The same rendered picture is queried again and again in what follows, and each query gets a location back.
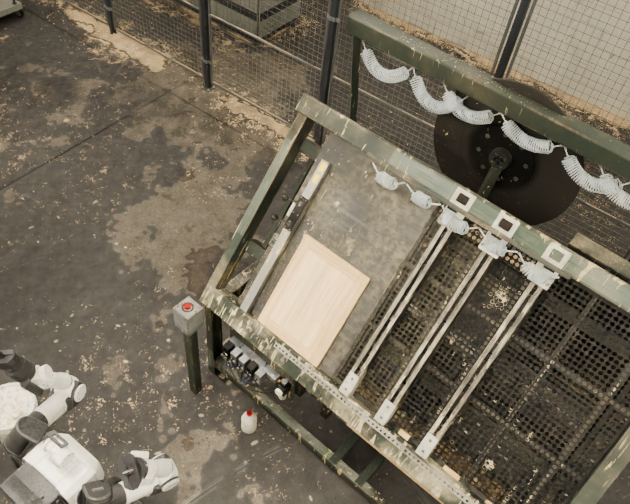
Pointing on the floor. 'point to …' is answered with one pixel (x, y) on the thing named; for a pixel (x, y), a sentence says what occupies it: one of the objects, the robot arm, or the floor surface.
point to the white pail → (5, 408)
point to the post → (193, 362)
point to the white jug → (249, 422)
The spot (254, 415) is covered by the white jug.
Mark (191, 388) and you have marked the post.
